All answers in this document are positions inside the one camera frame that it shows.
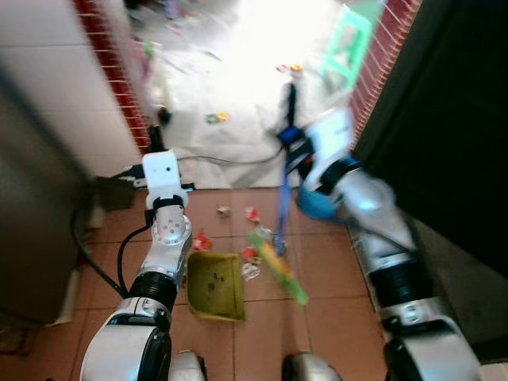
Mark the yellow dustpan with red handle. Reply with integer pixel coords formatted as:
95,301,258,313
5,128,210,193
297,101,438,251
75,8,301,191
186,251,246,323

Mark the blue handled colourful broom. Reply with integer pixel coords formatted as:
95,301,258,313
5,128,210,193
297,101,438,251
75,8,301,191
244,127,310,306

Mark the blue wrist wrap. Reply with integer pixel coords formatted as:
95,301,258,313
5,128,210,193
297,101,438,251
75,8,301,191
297,184,339,221

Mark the green and orange litter piece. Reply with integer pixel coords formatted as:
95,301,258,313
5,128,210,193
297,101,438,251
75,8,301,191
205,110,232,125

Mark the green plastic stool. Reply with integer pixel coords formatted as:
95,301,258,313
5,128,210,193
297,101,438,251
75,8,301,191
321,7,375,90

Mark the grey metal cabinet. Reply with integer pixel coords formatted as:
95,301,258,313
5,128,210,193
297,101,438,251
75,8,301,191
0,67,90,326

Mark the dark wooden door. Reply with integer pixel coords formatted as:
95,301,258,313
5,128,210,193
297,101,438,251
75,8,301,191
353,0,508,277

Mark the silver left robot leg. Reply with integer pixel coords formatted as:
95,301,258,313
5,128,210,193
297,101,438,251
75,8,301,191
169,350,210,381

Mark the silver robot leg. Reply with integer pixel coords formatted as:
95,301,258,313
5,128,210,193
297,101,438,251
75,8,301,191
281,351,344,381
169,350,210,381

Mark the silver right robot leg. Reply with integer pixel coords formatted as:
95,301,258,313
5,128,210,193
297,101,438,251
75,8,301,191
281,351,344,381

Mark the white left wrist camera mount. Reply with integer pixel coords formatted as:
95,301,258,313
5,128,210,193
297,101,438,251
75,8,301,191
141,151,192,209

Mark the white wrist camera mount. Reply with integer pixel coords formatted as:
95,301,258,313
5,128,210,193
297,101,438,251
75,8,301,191
306,110,359,186
141,151,192,209

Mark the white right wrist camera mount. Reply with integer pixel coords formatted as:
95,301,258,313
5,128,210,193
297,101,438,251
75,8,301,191
306,110,359,186

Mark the thin black floor cable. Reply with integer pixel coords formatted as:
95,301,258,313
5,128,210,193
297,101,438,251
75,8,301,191
176,146,285,168

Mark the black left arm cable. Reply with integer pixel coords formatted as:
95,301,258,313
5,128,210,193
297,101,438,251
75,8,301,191
71,200,156,297

